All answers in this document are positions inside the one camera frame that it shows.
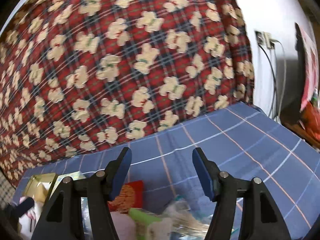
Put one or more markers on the green tissue packet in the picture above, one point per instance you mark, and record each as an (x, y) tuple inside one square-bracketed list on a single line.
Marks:
[(143, 216)]

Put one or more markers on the yellow patterned tissue pack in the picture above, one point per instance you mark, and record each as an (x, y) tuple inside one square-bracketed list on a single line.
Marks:
[(75, 175)]

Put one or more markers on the red embroidered pouch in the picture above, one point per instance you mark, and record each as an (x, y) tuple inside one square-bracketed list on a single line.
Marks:
[(130, 192)]

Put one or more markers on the gold tin box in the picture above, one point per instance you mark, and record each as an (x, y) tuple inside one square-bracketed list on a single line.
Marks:
[(37, 183)]

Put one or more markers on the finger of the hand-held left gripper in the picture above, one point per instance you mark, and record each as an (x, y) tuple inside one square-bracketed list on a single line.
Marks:
[(25, 205)]

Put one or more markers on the blue checked bedsheet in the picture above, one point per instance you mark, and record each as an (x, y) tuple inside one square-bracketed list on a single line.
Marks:
[(250, 155)]

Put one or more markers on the red plastic bag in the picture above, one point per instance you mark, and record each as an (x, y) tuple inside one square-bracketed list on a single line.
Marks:
[(312, 120)]

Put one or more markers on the clear striped plastic bag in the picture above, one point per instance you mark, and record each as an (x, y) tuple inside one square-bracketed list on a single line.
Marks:
[(182, 220)]

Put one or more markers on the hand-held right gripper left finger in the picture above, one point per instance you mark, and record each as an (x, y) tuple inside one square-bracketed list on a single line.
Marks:
[(120, 175)]

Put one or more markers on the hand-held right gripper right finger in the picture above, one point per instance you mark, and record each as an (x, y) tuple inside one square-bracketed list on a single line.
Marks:
[(203, 177)]

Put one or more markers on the white wall socket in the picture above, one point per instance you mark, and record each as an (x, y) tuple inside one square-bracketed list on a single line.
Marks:
[(260, 38)]

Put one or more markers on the red plaid teddy bear blanket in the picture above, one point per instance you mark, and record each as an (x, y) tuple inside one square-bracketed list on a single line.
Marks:
[(125, 67)]

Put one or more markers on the clear bag of white beads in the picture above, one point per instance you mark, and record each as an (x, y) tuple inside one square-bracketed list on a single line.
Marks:
[(86, 217)]

